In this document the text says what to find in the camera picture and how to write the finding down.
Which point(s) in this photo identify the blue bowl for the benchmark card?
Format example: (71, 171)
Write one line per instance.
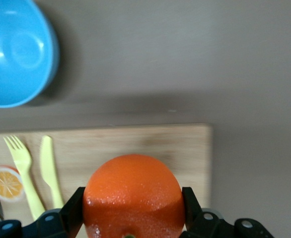
(16, 54)

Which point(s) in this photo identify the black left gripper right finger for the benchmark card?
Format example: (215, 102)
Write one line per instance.
(191, 208)

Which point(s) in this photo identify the yellow plastic knife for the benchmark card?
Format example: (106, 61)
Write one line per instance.
(48, 168)

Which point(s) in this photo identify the wooden cutting board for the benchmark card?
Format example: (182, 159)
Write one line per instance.
(135, 141)

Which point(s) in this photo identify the toy orange slice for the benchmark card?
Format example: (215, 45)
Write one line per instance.
(6, 184)

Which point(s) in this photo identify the orange fruit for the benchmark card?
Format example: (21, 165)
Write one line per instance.
(133, 193)

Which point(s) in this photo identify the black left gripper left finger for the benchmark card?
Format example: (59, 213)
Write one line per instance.
(72, 213)

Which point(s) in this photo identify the yellow plastic fork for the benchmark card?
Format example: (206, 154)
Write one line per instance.
(23, 168)

